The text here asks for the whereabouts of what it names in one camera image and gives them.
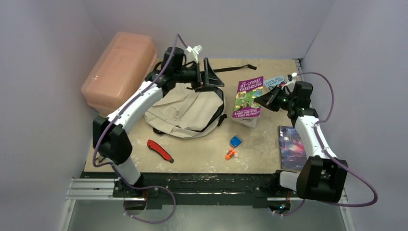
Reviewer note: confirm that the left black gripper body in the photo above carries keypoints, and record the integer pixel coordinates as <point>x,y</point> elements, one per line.
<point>192,76</point>

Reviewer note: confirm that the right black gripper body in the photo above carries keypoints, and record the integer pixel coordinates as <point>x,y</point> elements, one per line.
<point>276,98</point>

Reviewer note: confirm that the purple treehouse book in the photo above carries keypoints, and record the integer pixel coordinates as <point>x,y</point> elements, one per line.
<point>246,111</point>

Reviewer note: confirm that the beige backpack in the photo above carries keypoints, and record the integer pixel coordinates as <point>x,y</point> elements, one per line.
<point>186,114</point>

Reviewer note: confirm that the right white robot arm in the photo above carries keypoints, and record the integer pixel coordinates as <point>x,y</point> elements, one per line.
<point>323,176</point>

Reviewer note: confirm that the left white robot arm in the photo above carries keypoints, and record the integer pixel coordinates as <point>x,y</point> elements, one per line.
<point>110,133</point>

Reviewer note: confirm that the light blue treehouse book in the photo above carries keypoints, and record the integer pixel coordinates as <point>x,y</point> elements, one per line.
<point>276,81</point>

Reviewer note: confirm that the dark galaxy cover book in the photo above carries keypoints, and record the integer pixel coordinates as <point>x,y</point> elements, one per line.
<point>292,151</point>

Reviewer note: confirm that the blue pencil sharpener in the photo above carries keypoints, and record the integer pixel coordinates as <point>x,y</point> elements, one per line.
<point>235,141</point>

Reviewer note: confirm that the pink plastic storage box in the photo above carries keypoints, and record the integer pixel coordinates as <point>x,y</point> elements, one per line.
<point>119,72</point>

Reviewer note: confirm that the orange small toy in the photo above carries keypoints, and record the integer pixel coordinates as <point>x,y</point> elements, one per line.
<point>231,153</point>

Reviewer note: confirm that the red utility knife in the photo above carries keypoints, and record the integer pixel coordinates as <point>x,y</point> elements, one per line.
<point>152,145</point>

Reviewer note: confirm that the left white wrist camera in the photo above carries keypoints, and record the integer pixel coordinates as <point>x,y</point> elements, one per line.
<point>192,53</point>

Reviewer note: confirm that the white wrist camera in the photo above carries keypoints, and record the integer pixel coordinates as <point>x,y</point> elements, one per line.
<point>291,79</point>
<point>192,53</point>

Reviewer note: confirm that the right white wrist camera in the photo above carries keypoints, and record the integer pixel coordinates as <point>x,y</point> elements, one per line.
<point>291,79</point>

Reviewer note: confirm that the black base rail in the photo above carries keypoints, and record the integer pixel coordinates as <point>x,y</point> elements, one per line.
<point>159,189</point>

